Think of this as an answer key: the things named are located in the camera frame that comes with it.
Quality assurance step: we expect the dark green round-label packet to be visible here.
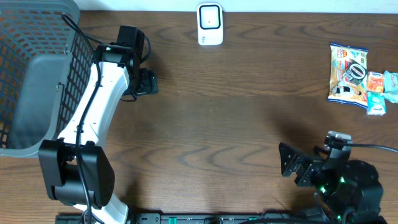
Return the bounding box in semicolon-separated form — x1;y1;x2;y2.
342;60;369;85

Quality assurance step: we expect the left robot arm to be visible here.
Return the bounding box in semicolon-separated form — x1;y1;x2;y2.
38;26;159;223

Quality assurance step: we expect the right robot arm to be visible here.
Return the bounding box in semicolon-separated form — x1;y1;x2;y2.
279;141;386;223

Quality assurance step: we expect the white barcode scanner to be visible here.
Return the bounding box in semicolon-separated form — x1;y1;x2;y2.
197;2;224;46

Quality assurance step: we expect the grey plastic mesh basket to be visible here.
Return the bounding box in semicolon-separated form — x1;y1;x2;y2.
1;0;92;157

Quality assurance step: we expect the orange small packet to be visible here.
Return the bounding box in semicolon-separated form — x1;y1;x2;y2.
367;72;385;93

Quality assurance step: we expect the large yellow snack bag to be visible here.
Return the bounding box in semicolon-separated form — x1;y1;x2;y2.
327;43;368;109

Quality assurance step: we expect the light blue small packet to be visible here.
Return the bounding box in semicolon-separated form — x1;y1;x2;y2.
384;71;398;103

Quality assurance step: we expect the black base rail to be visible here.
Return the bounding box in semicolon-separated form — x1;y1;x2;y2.
55;212;388;224

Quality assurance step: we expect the green white packet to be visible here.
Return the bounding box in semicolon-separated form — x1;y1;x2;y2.
366;91;386;116

